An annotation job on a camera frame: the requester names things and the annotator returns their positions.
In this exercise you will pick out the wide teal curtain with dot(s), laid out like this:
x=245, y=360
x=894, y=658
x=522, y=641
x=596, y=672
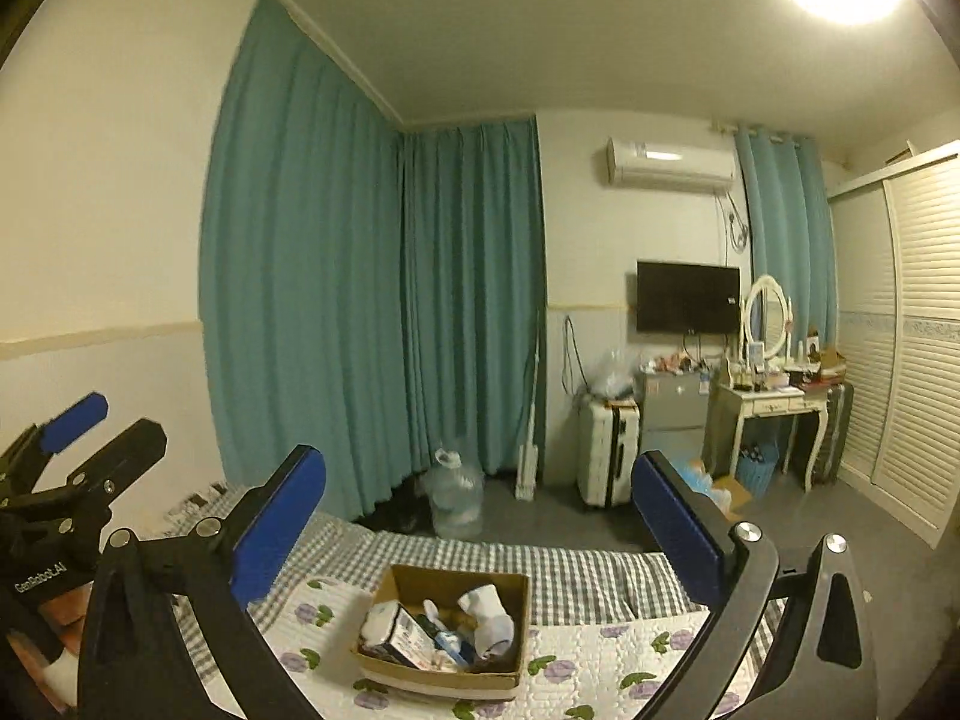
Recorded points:
x=300, y=277

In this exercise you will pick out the orange cloth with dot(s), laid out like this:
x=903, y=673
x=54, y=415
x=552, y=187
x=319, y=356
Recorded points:
x=64, y=619

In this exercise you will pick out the plastic-wrapped labelled pack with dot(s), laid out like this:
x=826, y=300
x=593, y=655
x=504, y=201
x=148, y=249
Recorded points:
x=397, y=637

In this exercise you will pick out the small floor cardboard box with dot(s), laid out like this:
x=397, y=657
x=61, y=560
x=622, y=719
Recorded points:
x=731, y=499

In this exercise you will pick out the black wall television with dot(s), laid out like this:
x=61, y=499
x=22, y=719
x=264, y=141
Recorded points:
x=686, y=296

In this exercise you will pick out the brown cardboard box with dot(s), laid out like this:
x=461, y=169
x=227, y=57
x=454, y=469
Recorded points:
x=442, y=679

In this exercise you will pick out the clear plastic bag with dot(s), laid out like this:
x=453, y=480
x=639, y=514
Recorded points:
x=611, y=375

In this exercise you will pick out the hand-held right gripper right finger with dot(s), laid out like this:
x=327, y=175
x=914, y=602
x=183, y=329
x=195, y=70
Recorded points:
x=675, y=525

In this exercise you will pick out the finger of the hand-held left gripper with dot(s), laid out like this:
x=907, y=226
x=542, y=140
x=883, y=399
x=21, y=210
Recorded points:
x=75, y=420
x=124, y=450

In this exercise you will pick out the blue plastic bag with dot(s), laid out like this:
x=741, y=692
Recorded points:
x=694, y=478

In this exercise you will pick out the narrow teal curtain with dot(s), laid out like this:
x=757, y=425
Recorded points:
x=787, y=232

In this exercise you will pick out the clear water jug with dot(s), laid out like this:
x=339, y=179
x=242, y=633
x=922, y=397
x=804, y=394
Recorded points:
x=454, y=499

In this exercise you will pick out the floral white quilt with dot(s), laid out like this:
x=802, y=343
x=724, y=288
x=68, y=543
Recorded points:
x=585, y=675

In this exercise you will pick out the white slatted wardrobe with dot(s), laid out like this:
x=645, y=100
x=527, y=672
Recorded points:
x=922, y=345

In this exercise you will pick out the row of cosmetic bottles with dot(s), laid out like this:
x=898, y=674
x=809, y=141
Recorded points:
x=787, y=371

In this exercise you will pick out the blue basket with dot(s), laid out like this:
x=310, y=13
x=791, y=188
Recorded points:
x=757, y=472

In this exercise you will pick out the white sock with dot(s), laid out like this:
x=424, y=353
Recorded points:
x=491, y=615

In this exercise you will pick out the dark grey suitcase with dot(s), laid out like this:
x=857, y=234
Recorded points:
x=834, y=435

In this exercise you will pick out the teal corner curtain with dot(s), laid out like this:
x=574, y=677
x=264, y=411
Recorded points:
x=472, y=292

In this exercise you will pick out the white oval vanity mirror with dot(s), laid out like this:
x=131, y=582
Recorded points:
x=766, y=319

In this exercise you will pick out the white dressing table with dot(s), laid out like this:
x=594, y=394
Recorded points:
x=765, y=405

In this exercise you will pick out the white cloth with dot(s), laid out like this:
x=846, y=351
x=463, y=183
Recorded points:
x=433, y=611

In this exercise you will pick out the white air conditioner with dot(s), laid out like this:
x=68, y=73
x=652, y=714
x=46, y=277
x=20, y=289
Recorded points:
x=667, y=165

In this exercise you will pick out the white suitcase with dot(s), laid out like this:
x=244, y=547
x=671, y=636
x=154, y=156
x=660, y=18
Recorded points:
x=604, y=450

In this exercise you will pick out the grey-blue sock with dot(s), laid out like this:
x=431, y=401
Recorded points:
x=450, y=642

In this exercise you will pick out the grey mini fridge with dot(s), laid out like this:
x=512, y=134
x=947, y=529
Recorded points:
x=671, y=412

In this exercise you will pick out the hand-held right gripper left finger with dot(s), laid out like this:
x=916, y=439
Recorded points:
x=281, y=517

